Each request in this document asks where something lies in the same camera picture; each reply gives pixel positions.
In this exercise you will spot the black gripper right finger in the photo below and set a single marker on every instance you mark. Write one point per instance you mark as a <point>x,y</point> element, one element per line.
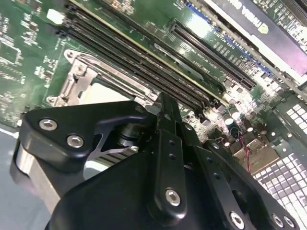
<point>216,172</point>

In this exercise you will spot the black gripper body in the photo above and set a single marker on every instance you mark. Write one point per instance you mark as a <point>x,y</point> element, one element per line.
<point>108,191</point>

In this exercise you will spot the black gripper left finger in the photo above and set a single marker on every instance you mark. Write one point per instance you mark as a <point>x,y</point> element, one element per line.
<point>60,134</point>

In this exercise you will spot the metal socket cover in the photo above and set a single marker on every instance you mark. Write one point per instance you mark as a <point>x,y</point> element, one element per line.
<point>84,80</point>

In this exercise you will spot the silver green CPU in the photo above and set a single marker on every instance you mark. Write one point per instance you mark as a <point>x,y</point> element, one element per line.
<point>108,93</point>

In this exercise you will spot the thin metal locking lever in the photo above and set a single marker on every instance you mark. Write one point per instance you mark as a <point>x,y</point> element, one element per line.
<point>120,74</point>

